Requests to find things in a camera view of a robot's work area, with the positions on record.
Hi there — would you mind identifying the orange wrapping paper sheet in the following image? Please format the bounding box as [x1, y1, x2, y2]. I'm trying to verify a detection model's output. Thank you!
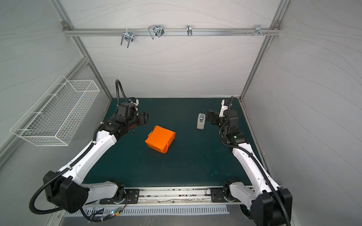
[145, 125, 176, 153]

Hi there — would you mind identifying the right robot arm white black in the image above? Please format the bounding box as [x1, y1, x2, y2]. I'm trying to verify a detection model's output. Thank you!
[206, 109, 293, 226]

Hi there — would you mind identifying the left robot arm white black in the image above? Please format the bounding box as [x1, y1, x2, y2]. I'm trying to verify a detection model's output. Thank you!
[29, 112, 149, 215]

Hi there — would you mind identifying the green table mat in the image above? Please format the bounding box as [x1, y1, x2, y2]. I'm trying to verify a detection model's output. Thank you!
[84, 98, 250, 187]

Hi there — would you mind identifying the white vent strip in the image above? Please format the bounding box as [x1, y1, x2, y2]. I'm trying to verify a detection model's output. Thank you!
[63, 204, 230, 217]

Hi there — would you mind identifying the metal u-bolt clamp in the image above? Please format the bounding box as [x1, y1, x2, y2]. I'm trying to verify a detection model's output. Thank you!
[120, 30, 134, 48]
[148, 24, 165, 40]

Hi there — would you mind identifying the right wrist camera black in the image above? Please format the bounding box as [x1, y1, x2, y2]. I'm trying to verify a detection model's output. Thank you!
[219, 96, 238, 119]

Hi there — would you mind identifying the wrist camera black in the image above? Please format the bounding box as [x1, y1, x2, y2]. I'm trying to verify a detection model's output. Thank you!
[219, 96, 238, 119]
[115, 79, 139, 118]

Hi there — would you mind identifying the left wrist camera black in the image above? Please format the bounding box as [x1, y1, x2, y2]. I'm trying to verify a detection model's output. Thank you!
[115, 79, 139, 118]

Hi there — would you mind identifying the white wire basket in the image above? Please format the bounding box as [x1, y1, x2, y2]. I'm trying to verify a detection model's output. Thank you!
[10, 75, 100, 147]

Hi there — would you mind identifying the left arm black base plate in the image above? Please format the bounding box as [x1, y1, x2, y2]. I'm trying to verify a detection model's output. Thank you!
[100, 188, 140, 204]

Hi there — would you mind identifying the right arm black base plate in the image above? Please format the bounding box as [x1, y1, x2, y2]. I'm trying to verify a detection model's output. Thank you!
[210, 187, 236, 203]

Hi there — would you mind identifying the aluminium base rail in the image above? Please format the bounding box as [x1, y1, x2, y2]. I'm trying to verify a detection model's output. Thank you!
[56, 185, 289, 208]

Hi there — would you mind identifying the left black cable bundle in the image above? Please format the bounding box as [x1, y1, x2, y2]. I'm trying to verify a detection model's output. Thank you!
[80, 203, 129, 223]

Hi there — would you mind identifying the aluminium cross rail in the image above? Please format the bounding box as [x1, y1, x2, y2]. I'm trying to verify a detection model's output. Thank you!
[63, 27, 281, 37]

